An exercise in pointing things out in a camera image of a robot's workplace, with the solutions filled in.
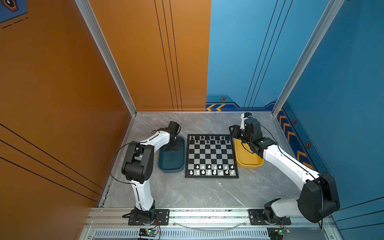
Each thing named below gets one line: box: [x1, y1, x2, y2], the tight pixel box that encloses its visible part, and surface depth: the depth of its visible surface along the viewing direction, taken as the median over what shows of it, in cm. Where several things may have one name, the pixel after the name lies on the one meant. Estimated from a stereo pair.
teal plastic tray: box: [158, 136, 186, 173], surface depth 91 cm
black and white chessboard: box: [185, 134, 239, 179], surface depth 94 cm
